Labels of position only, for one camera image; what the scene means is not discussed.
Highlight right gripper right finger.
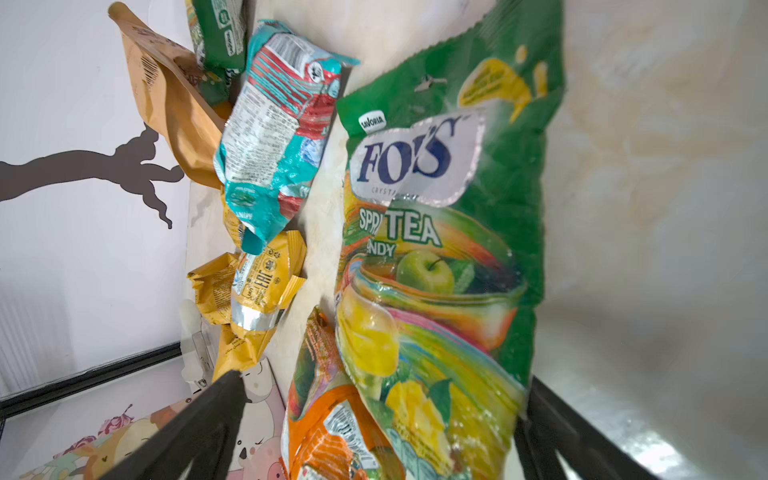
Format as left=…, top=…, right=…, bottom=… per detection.
left=514, top=376, right=656, bottom=480

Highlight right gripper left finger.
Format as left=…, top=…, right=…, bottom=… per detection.
left=103, top=370, right=246, bottom=479

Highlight orange snack packet small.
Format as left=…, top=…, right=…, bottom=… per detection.
left=281, top=307, right=406, bottom=479

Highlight green Fox's candy bag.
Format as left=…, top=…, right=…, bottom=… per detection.
left=336, top=1, right=565, bottom=479

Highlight teal snack packet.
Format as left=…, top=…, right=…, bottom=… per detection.
left=214, top=20, right=359, bottom=255

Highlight yellow green snack packet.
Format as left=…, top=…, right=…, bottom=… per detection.
left=185, top=0, right=246, bottom=107

